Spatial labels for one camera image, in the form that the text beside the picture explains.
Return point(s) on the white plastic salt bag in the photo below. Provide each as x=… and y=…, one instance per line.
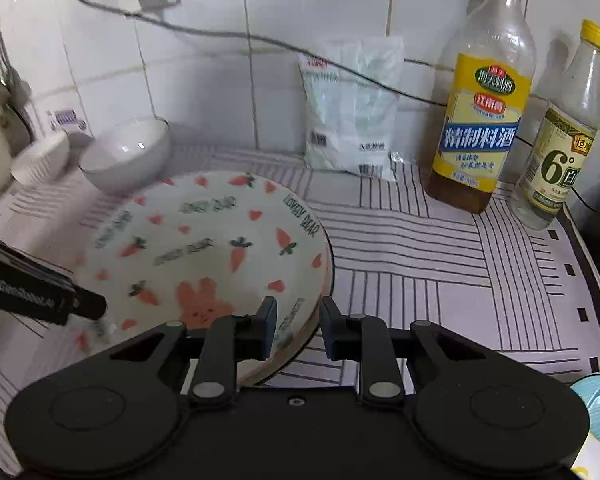
x=350, y=110

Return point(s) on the yellow labelled box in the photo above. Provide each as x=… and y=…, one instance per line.
x=480, y=135

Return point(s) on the carrot print plate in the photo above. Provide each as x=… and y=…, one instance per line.
x=205, y=240

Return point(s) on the clear vinegar bottle yellow cap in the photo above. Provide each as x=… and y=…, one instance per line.
x=555, y=160

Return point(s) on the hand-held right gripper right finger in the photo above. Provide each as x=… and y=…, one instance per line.
x=330, y=332

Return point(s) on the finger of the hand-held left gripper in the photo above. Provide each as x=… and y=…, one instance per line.
x=87, y=304

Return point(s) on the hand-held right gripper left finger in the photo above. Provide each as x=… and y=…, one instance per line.
x=266, y=330

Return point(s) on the striped table mat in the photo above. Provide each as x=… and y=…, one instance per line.
x=405, y=270

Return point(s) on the small white bowl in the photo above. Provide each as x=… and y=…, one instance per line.
x=40, y=157

